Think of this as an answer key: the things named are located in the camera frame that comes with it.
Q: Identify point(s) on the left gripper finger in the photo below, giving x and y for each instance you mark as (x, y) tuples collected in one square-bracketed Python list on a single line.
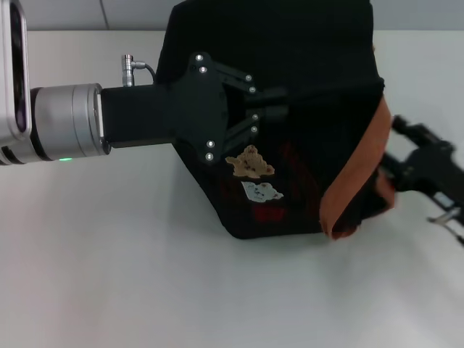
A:
[(250, 85), (250, 125)]

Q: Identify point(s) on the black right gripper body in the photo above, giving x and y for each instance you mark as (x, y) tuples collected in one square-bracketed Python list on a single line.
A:
[(431, 170)]

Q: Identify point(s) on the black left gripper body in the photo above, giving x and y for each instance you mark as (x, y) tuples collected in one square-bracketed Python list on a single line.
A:
[(163, 112)]

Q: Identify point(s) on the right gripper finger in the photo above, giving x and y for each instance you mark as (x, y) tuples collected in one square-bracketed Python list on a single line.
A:
[(413, 128), (393, 166)]

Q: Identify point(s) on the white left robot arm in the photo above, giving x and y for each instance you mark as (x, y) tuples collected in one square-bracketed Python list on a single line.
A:
[(65, 123)]

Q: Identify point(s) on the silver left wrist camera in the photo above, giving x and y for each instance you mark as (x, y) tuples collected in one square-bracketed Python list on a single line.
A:
[(14, 72)]

